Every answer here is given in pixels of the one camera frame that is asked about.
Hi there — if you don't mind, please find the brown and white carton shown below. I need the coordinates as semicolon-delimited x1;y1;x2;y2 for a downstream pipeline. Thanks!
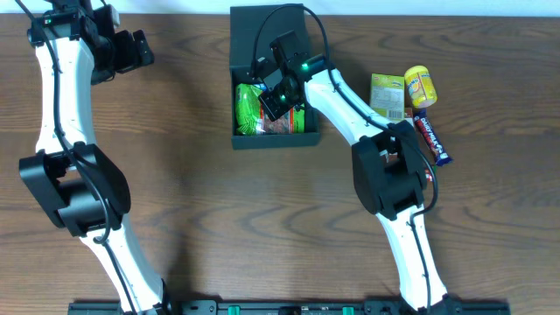
403;108;414;126

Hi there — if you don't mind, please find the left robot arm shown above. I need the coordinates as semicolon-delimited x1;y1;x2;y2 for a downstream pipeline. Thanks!
18;0;172;314

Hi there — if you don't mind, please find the black gift box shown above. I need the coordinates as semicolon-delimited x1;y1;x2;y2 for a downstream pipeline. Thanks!
228;3;322;151

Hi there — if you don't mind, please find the light green carton box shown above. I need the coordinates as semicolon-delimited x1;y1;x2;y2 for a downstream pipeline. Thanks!
370;73;404;123

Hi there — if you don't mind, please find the green snack mix bag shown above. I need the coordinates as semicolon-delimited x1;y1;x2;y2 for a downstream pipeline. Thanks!
234;83;305;136

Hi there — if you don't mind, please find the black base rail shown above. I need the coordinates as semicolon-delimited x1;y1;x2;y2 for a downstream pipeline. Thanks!
67;298;512;315

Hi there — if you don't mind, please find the yellow plastic jar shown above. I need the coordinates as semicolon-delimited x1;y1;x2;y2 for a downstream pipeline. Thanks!
404;66;438;109

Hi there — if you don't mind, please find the green red KitKat bar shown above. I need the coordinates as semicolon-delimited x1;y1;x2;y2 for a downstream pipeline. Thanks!
425;169;434;182

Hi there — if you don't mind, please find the blue Oreo cookie pack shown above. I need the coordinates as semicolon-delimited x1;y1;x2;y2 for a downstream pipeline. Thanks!
253;83;267;91

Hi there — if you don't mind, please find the purple Dairy Milk bar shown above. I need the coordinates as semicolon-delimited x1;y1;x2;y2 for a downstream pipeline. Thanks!
413;108;453;166

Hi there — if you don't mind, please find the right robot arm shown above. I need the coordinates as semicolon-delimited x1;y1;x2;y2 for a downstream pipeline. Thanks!
255;31;450;314

